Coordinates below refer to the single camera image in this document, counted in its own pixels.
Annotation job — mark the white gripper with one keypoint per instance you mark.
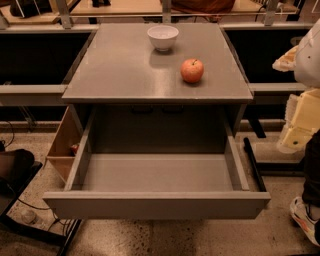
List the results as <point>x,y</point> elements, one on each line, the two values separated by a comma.
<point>309,61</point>

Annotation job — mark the red item in box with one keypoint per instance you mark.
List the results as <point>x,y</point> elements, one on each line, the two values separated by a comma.
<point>74,148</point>

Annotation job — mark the grey drawer cabinet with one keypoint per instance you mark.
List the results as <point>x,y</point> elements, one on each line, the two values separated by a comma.
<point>144,104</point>

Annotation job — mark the grey top drawer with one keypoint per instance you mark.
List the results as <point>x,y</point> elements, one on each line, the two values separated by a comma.
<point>164,164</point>

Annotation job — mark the red apple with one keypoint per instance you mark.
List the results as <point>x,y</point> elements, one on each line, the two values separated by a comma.
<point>192,70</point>

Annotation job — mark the white orange sneaker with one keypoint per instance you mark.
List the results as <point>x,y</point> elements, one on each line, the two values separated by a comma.
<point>300,213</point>

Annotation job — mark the black metal stand base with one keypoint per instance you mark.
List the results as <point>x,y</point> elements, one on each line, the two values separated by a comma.
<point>265,160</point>

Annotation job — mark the white ceramic bowl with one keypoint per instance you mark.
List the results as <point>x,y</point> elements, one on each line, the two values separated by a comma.
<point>162,37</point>

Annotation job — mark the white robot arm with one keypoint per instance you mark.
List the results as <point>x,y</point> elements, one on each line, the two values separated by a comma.
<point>303,59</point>

